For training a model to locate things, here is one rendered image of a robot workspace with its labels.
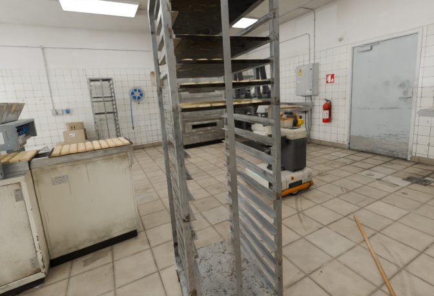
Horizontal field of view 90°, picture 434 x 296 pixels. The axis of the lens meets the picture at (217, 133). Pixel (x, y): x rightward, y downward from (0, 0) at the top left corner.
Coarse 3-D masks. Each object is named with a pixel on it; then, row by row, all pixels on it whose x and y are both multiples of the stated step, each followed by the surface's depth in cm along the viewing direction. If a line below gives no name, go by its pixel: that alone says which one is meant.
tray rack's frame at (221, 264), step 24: (168, 0) 76; (168, 24) 77; (168, 48) 78; (168, 72) 80; (192, 264) 94; (216, 264) 148; (240, 264) 103; (192, 288) 95; (216, 288) 129; (240, 288) 105; (264, 288) 127
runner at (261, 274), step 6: (240, 240) 154; (240, 246) 152; (246, 252) 146; (246, 258) 141; (252, 258) 138; (252, 264) 135; (258, 270) 130; (258, 276) 126; (264, 276) 125; (264, 282) 122; (270, 282) 119; (270, 288) 118; (276, 294) 114
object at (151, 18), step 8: (152, 16) 130; (152, 24) 131; (152, 32) 132; (152, 40) 132; (152, 48) 133; (160, 80) 137; (160, 88) 138; (160, 96) 138; (160, 104) 139; (160, 112) 140; (160, 120) 140; (168, 152) 145; (168, 160) 146; (168, 168) 146; (168, 176) 147; (168, 184) 148; (168, 192) 149; (176, 232) 155; (176, 240) 156; (176, 248) 156; (176, 256) 157
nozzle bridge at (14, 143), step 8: (24, 120) 172; (32, 120) 191; (0, 128) 134; (8, 128) 136; (16, 128) 174; (24, 128) 191; (32, 128) 194; (0, 136) 134; (8, 136) 137; (16, 136) 139; (24, 136) 177; (32, 136) 195; (0, 144) 135; (8, 144) 137; (16, 144) 139; (8, 152) 188; (16, 152) 191; (0, 160) 138; (0, 168) 136; (0, 176) 137
